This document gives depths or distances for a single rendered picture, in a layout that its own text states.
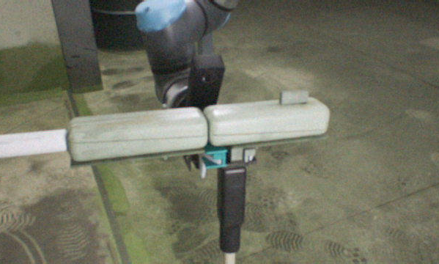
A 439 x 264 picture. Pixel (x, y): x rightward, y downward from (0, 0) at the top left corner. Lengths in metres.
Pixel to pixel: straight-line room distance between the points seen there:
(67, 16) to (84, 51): 0.21
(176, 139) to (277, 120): 0.12
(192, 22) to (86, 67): 1.69
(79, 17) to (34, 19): 0.22
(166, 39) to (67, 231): 0.93
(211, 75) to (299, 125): 0.15
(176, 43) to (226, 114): 0.28
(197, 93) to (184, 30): 0.16
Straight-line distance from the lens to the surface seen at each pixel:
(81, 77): 2.40
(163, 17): 0.70
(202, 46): 1.60
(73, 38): 2.32
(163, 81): 0.73
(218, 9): 0.79
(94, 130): 0.44
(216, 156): 0.47
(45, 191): 1.66
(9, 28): 2.29
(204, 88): 0.58
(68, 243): 1.43
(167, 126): 0.44
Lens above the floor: 1.05
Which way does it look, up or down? 32 degrees down
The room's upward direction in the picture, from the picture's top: straight up
